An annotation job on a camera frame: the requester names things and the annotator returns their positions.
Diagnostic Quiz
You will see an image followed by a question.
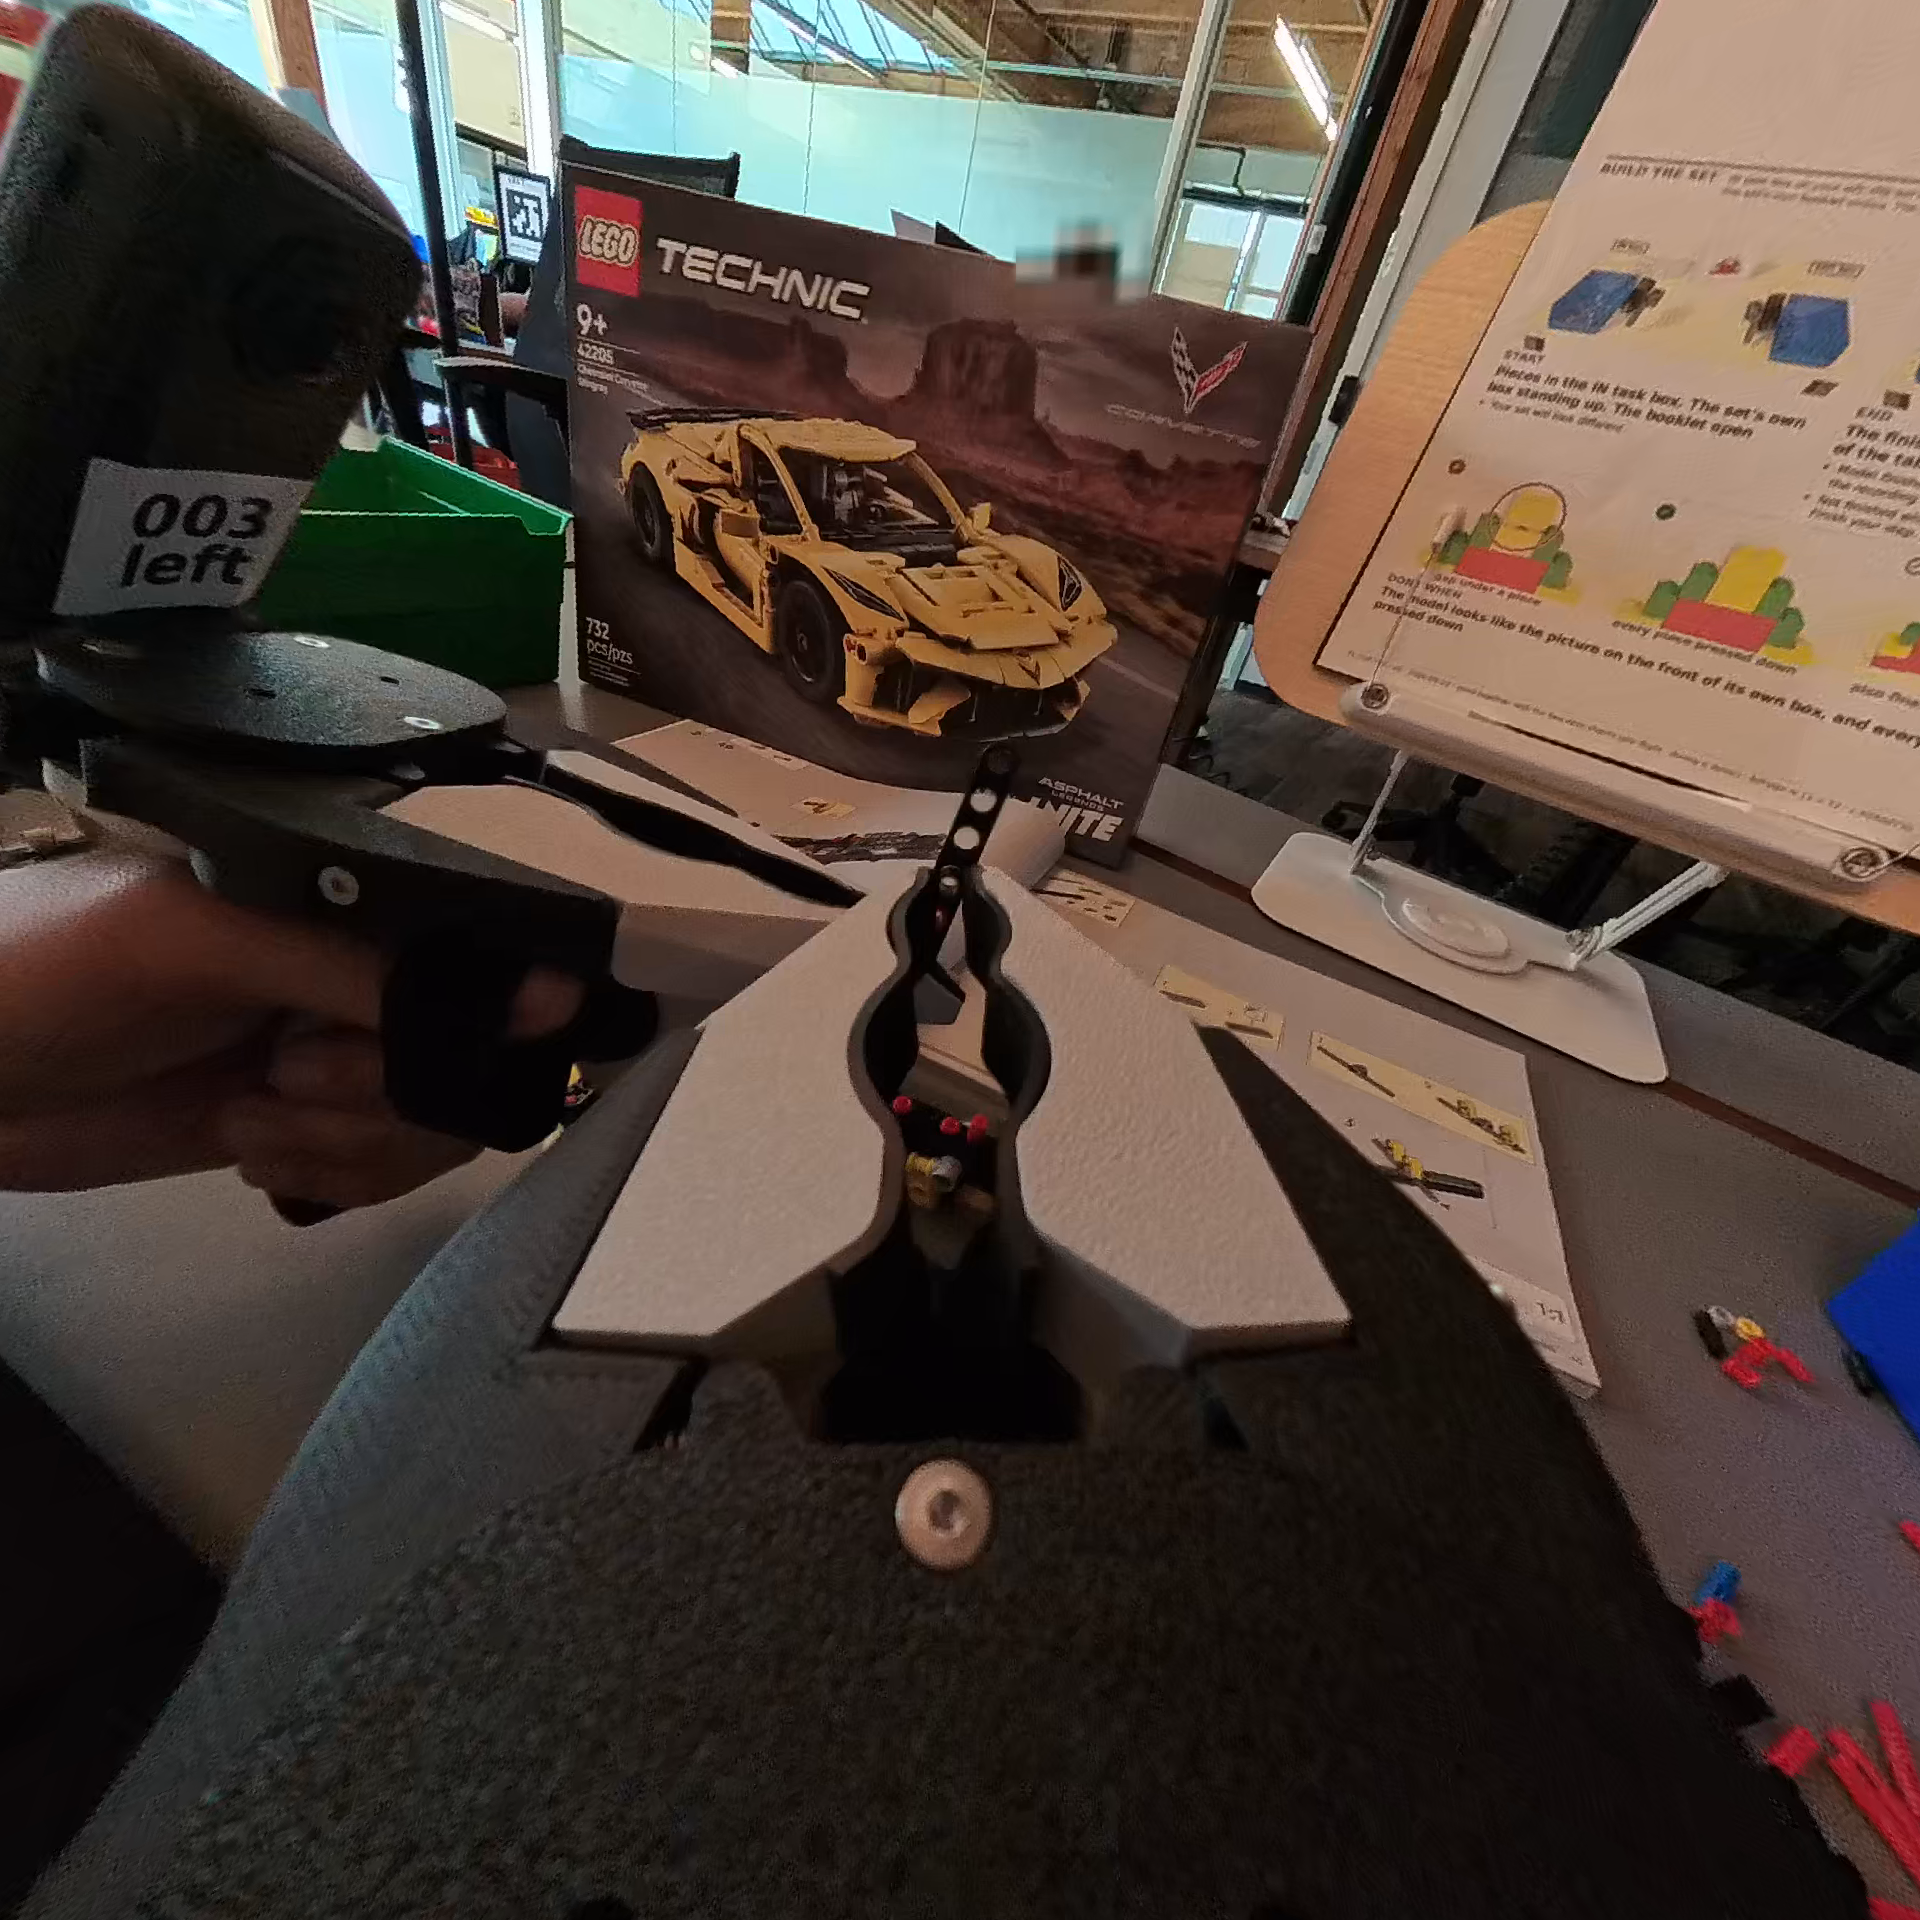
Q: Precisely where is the black lego beam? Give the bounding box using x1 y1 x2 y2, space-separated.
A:
918 745 1019 981

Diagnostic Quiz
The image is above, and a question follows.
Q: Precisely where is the green plastic bin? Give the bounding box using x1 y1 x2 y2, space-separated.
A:
247 434 577 694

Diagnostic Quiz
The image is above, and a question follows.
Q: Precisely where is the pile of small lego pins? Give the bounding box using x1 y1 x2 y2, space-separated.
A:
1686 1302 1920 1920

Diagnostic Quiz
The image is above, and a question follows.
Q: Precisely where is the open instruction booklet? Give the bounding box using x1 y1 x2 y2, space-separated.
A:
607 721 1602 1397

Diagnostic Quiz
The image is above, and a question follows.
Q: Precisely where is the wooden document stand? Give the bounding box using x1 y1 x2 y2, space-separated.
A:
1252 0 1920 1086

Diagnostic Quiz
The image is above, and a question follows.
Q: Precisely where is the blue plastic bin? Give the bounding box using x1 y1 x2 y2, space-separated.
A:
1827 1217 1920 1445

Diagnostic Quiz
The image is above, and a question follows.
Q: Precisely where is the black tripod pole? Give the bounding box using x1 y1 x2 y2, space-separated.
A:
393 0 479 453

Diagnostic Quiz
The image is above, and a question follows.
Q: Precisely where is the printed instruction sheet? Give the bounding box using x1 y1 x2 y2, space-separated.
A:
1316 0 1920 841

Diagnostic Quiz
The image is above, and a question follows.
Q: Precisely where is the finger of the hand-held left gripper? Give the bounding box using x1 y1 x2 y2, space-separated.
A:
539 745 863 909
381 779 842 1007

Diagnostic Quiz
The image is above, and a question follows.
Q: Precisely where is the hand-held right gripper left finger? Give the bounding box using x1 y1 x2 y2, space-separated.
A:
550 871 951 1434

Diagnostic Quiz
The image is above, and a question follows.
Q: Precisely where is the lego box with yellow car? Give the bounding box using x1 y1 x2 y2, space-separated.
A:
557 157 1316 869

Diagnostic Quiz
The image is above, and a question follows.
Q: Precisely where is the person's left hand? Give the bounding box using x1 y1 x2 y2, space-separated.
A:
0 871 588 1227

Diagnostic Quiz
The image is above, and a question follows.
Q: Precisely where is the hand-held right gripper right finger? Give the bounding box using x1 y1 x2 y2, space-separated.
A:
951 871 1355 1427

